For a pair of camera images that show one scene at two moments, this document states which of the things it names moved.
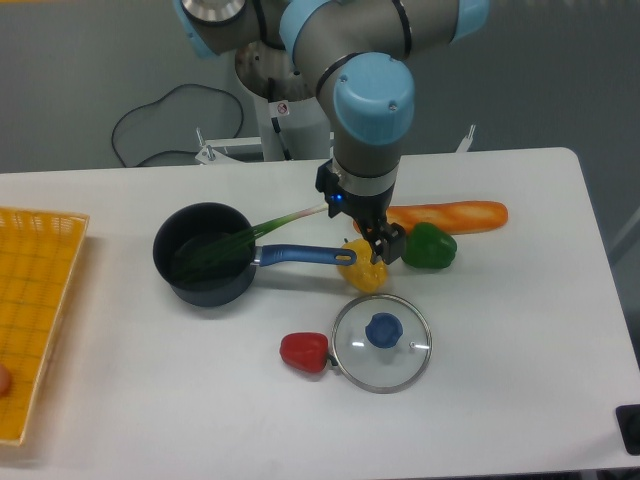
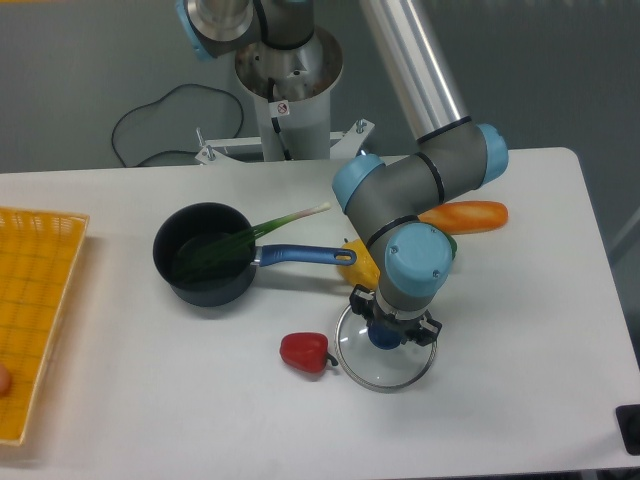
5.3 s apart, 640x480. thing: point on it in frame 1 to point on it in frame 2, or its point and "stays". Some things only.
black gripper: x=371 y=211 to x=422 y=329
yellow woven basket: x=40 y=251 stays
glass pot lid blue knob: x=382 y=343 stays
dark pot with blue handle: x=207 y=253 stays
